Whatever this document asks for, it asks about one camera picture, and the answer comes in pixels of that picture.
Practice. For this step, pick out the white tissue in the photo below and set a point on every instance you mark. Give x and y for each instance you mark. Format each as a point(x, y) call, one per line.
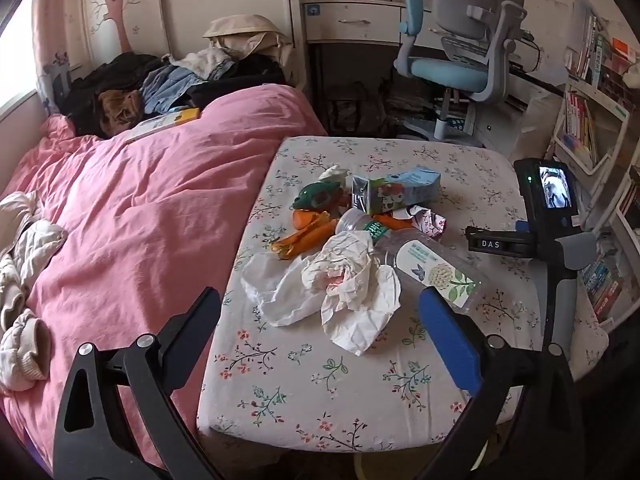
point(334, 174)

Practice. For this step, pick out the cream jacket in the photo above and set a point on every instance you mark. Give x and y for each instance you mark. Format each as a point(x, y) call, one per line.
point(30, 250)

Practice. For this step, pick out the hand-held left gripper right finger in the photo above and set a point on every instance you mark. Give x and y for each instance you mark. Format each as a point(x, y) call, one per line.
point(450, 340)

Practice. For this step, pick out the translucent plastic bag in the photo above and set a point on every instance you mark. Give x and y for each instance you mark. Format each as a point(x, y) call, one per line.
point(535, 125)

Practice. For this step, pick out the white grey garment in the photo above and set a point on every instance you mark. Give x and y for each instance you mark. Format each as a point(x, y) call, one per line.
point(205, 62)

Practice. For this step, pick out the blue juice carton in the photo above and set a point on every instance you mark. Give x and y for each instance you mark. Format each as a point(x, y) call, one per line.
point(400, 187)

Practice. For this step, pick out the long orange wrapper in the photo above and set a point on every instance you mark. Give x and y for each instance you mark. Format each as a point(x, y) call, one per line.
point(305, 240)

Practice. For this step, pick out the white and yellow book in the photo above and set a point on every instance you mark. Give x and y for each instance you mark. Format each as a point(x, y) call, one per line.
point(160, 124)

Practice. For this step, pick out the dark clutter under desk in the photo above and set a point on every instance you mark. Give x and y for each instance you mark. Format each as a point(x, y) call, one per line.
point(360, 110)

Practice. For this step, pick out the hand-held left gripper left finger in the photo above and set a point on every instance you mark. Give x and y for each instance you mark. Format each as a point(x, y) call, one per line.
point(195, 330)

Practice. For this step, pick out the green snack wrapper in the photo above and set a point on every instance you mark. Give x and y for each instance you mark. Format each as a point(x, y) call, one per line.
point(317, 195)

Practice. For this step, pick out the pink blanket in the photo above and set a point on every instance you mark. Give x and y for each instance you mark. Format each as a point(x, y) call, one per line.
point(150, 210)

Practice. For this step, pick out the black garment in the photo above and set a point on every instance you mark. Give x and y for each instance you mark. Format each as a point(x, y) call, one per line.
point(100, 80)
point(250, 77)

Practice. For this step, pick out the floral paper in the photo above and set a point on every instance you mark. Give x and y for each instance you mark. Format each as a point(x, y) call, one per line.
point(427, 222)

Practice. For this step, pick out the row of colourful books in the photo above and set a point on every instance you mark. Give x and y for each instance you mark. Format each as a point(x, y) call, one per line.
point(582, 125)

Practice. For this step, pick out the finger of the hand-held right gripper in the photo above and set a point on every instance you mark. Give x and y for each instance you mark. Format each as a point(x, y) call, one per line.
point(521, 225)

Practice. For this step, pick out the beige cloth bag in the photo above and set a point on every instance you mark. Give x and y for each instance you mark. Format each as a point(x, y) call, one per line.
point(245, 30)

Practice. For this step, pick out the window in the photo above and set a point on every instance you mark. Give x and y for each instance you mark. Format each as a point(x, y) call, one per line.
point(17, 50)

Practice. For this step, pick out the grey and blue desk chair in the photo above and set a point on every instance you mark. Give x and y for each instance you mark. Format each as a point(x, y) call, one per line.
point(440, 67)

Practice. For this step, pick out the pink printed curtain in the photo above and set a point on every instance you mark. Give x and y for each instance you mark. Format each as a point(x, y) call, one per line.
point(50, 20)

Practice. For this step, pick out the white paper sheet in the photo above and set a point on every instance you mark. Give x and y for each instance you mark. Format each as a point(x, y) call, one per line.
point(280, 290)

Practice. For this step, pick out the white bookshelf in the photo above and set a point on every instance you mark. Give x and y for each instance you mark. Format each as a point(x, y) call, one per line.
point(607, 110)

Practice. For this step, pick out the clear plastic bottle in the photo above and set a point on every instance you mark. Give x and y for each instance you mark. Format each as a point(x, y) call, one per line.
point(430, 265)

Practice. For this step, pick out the blue denim garment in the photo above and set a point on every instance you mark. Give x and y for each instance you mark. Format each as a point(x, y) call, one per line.
point(170, 87)

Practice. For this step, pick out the brown garment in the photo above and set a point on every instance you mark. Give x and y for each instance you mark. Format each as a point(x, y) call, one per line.
point(120, 107)

